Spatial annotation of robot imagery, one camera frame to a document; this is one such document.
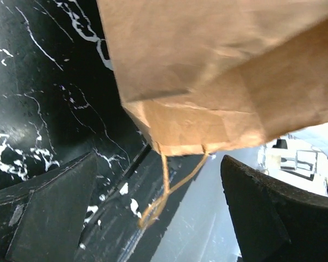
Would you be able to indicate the black front mounting rail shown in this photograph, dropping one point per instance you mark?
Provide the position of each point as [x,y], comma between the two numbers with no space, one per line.
[113,233]

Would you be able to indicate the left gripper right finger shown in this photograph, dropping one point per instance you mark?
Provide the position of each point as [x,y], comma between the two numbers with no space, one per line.
[273,220]

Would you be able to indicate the brown paper bag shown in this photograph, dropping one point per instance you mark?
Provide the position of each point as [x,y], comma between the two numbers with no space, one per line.
[198,77]

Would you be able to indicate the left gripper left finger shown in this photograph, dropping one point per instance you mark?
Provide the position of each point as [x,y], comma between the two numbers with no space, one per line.
[42,219]

